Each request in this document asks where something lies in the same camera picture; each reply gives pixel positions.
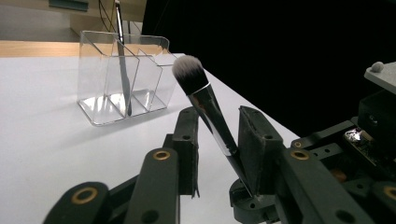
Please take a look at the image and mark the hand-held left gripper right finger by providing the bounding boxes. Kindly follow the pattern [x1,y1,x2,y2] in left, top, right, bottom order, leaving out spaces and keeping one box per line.
[237,105,285,198]

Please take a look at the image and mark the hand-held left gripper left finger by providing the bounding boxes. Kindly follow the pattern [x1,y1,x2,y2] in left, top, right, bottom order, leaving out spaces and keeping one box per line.
[171,106,201,199]

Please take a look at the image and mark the black makeup brush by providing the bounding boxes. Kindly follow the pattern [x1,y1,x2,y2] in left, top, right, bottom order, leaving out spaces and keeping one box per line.
[172,54,254,198]

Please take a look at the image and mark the thin brush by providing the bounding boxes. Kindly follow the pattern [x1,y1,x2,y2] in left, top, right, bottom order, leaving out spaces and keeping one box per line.
[113,0,134,117]

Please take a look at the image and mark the clear acrylic organizer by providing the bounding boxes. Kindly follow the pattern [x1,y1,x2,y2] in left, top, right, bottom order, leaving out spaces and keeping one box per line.
[76,30,178,127]

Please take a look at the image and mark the black curtain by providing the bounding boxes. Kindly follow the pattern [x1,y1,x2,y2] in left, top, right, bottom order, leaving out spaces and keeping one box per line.
[141,0,396,138]

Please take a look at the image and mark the white table sheet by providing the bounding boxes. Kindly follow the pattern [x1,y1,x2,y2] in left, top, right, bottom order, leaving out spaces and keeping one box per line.
[0,53,302,224]

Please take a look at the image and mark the dark rectangular desk panel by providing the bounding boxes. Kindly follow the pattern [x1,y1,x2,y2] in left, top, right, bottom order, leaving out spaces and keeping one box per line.
[48,0,91,12]

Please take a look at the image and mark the black desk cables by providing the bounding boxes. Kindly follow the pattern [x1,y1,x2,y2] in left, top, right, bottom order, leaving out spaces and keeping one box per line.
[97,0,143,34]

